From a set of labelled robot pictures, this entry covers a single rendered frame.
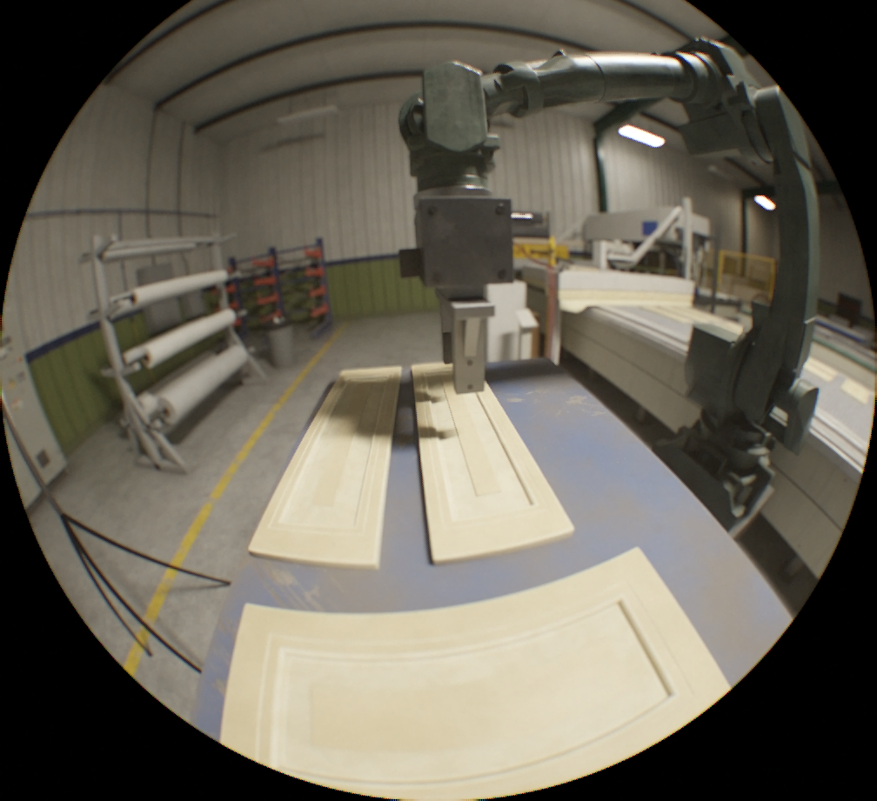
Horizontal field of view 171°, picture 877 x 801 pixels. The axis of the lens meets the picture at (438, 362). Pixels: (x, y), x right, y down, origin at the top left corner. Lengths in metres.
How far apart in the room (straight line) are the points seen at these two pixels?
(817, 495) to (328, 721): 1.91
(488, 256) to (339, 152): 7.30
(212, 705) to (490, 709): 0.29
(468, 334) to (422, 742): 0.51
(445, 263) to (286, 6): 5.47
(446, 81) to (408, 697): 0.76
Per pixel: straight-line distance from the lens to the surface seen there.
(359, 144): 7.61
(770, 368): 1.11
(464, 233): 0.42
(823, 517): 1.95
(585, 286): 3.22
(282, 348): 4.51
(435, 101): 0.51
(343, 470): 0.53
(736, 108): 1.13
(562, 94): 0.68
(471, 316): 0.42
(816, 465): 1.87
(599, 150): 8.84
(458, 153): 0.48
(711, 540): 0.54
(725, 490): 1.30
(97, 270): 2.91
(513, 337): 3.37
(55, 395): 5.25
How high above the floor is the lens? 1.39
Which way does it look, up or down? 21 degrees down
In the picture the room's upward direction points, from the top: 3 degrees counter-clockwise
